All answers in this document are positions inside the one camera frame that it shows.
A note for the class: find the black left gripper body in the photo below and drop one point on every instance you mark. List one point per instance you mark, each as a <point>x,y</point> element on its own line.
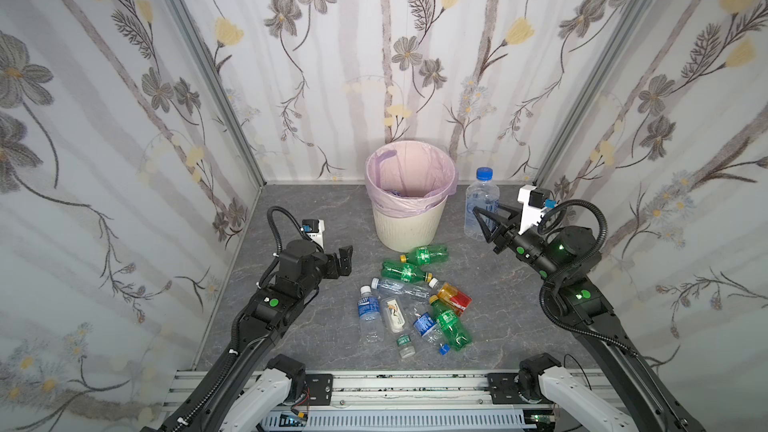
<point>341,261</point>

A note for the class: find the green bottle front right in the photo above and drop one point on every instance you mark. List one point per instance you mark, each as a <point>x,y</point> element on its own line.
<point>450,324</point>

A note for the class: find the pink bin liner bag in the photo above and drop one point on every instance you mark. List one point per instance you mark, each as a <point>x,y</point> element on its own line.
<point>407,178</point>

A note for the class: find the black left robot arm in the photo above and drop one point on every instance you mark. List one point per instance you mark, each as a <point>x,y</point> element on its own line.
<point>288,285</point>

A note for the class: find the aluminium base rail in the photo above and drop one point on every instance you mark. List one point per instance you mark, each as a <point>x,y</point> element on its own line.
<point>387,390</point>

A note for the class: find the cream plastic waste bin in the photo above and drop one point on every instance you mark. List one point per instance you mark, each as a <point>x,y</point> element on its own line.
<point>405,234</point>

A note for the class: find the white label small bottle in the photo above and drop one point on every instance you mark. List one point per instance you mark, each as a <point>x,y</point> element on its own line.
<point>392,314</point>

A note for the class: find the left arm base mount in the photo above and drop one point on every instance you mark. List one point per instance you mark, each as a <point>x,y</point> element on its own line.
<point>304,389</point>

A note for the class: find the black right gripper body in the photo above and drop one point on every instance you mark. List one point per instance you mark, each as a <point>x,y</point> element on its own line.
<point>503,233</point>

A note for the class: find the small bottle green label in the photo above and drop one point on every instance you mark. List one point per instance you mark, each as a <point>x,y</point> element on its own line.
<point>405,346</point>

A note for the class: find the clear crushed water bottle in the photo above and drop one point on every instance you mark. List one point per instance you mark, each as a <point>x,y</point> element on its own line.
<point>392,287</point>

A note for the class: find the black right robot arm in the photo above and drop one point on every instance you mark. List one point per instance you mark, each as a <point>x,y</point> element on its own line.
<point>562,248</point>

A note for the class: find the soda water bottle blue cap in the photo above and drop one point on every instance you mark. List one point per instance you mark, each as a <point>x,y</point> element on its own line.
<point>482,192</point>

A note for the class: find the green bottle yellow cap middle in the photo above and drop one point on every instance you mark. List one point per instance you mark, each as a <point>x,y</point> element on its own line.
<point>404,272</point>

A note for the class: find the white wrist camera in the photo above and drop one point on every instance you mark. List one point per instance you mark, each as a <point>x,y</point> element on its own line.
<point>535,201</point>
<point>314,229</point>

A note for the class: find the blue label bottle blue cap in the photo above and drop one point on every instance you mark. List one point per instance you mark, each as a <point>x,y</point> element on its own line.
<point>428,330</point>

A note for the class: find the orange red drink bottle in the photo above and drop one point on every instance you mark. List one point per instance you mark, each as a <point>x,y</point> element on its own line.
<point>452,296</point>

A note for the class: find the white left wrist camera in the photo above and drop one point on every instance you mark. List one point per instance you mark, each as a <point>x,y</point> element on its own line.
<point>314,229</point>

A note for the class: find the green bottle near bin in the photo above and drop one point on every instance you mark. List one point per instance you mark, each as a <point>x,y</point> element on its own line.
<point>426,255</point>

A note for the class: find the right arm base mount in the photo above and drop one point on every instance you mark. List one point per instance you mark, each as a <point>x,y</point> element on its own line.
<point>516,387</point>

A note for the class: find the white perforated cable tray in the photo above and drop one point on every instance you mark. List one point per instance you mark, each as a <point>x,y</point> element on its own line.
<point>408,420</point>

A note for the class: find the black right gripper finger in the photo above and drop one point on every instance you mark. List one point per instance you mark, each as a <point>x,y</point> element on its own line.
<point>492,227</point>
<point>508,213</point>

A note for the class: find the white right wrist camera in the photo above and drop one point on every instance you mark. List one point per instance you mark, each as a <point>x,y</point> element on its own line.
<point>535,201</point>

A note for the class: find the water bottle white cap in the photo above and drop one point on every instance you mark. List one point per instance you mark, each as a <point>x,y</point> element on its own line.
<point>370,318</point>

